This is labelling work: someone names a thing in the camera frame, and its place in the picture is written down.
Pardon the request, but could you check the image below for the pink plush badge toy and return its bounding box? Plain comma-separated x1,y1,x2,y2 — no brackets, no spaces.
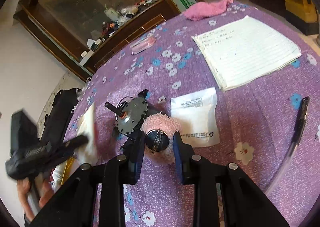
140,113,181,164

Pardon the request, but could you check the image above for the person's left hand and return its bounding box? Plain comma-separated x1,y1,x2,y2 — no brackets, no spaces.
16,178,54,223

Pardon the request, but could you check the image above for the white foam block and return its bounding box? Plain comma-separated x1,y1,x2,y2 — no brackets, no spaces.
75,103,98,166

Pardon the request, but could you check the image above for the black sofa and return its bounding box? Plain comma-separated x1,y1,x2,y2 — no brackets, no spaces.
40,88,78,146

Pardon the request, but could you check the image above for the white flat pouch black text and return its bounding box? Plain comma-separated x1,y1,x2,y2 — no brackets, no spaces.
171,87,220,147

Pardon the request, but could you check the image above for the black motor with gear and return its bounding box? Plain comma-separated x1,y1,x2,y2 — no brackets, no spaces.
105,89,161,141

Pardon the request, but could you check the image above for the purple floral tablecloth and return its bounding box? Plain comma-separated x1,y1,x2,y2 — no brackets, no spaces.
66,2,319,226

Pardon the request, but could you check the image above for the pink tissue pack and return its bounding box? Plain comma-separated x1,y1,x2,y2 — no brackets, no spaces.
130,37,156,55

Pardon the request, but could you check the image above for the white lined notepad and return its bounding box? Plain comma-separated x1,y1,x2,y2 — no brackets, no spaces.
193,16,302,91

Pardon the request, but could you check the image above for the wooden cabinet with mirror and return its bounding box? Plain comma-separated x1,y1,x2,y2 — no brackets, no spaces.
14,0,202,80

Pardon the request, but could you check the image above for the pink towel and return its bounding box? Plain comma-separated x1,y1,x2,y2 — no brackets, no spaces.
183,0,234,21

